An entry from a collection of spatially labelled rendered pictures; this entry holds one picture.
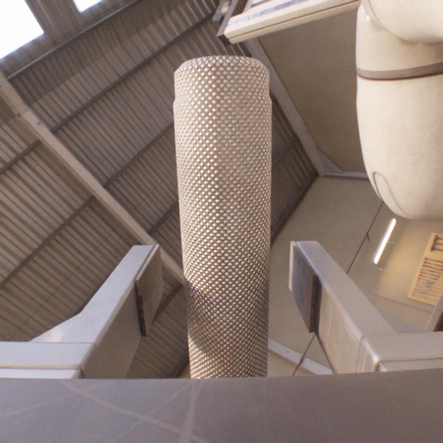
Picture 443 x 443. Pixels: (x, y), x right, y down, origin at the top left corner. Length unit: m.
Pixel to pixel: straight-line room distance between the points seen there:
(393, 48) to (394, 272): 7.41
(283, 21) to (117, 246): 5.86
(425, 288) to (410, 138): 7.09
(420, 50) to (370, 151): 0.12
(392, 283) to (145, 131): 6.16
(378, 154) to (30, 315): 6.36
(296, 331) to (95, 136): 5.78
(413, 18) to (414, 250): 7.85
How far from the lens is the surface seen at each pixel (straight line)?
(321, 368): 6.61
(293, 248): 0.16
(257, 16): 1.33
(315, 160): 10.11
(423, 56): 0.34
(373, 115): 0.38
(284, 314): 7.52
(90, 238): 6.49
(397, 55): 0.34
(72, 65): 6.93
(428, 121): 0.36
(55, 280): 6.47
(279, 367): 7.04
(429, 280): 7.54
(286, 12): 1.23
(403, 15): 0.24
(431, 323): 0.62
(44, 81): 6.65
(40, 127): 5.91
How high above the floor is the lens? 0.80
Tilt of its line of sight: 43 degrees up
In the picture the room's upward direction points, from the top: 76 degrees counter-clockwise
